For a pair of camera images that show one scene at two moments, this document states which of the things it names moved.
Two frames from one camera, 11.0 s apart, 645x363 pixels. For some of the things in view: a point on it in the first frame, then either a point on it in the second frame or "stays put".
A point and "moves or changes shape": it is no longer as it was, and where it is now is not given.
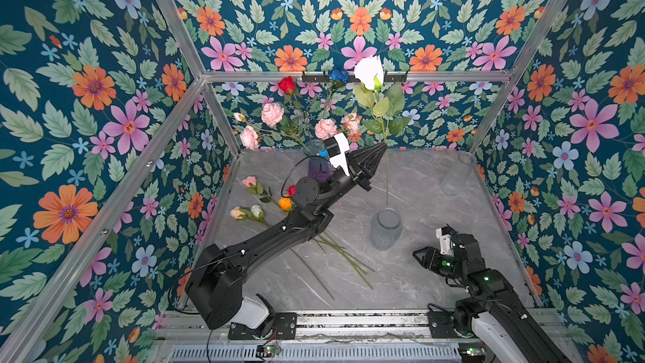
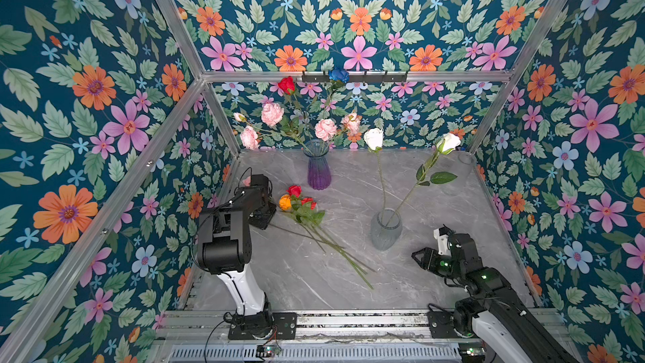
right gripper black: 429,259 stays put
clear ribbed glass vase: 385,228 stays put
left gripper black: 363,157 to 261,225
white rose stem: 257,212 moves or changes shape
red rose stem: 293,128 stays put
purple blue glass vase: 319,165 stays put
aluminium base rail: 317,337 stays put
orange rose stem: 285,202 stays put
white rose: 386,179 to 446,144
